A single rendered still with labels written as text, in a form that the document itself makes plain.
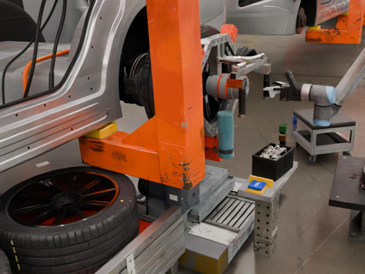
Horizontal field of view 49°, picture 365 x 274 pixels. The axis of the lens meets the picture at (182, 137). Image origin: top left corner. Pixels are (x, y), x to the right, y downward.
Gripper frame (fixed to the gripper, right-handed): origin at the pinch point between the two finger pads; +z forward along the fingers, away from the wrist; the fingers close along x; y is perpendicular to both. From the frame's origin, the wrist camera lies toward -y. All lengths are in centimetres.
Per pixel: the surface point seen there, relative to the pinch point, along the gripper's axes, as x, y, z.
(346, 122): 94, 49, -29
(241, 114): -35.6, 6.6, 0.0
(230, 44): -4.0, -22.7, 21.1
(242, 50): -5.8, -20.0, 13.0
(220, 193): -16, 68, 23
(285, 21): 242, -7, 71
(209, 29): -13.3, -31.9, 29.5
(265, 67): -2.5, -10.4, 0.6
